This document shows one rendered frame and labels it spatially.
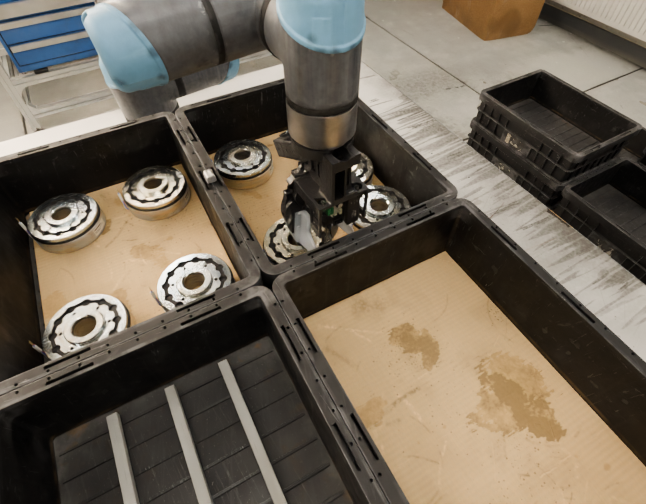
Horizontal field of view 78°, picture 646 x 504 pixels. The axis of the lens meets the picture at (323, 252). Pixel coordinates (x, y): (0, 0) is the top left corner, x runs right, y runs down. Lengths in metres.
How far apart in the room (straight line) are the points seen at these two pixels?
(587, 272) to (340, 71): 0.66
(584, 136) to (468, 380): 1.24
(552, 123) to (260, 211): 1.22
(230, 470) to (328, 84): 0.41
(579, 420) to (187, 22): 0.60
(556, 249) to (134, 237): 0.78
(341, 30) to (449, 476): 0.46
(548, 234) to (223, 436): 0.72
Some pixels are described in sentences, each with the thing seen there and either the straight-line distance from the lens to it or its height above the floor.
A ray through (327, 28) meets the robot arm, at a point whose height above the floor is 1.18.
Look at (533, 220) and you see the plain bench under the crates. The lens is 0.95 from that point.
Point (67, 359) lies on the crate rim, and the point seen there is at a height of 0.92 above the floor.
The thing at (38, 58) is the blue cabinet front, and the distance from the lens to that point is 2.54.
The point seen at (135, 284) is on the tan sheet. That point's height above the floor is 0.83.
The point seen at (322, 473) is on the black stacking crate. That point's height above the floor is 0.83.
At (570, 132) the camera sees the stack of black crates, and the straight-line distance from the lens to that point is 1.66.
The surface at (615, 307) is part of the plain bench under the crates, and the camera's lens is 0.89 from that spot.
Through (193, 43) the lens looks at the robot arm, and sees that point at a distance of 0.44.
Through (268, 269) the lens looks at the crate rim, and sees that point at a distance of 0.49.
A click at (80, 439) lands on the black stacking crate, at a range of 0.58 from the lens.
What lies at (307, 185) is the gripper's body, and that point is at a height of 0.99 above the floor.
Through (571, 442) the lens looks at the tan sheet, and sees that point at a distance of 0.58.
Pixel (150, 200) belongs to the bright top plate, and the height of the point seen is 0.86.
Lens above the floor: 1.32
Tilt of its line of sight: 52 degrees down
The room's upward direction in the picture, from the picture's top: straight up
